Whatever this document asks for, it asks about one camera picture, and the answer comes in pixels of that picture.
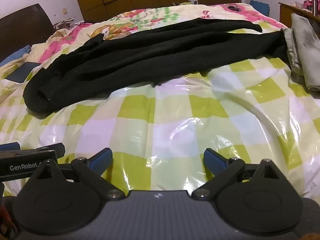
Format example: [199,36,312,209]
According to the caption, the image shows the wooden side cabinet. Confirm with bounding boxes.
[279,2,320,29]

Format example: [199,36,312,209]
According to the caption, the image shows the dark brown headboard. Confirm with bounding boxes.
[0,4,54,63]

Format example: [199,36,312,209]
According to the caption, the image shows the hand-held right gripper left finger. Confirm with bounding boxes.
[32,148,125,201]

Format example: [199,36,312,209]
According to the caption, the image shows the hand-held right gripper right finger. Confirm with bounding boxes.
[191,148,285,201]

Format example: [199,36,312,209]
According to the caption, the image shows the grey folded cloth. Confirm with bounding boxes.
[291,12,320,92]

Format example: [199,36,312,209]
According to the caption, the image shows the pale green folded garment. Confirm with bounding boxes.
[284,28,307,85]

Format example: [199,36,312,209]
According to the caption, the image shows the black pants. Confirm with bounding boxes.
[22,18,290,114]

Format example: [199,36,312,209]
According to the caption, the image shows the pink cloth item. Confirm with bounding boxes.
[303,0,320,10]

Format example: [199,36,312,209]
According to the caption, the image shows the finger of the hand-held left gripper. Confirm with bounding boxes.
[0,142,21,152]
[37,143,66,159]

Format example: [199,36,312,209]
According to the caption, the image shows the dark blue notebook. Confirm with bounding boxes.
[7,62,40,83]

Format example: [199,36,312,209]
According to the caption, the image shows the blue foam mat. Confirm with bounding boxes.
[250,0,270,15]

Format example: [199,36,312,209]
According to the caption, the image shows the blue pillow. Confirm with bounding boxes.
[0,45,32,67]

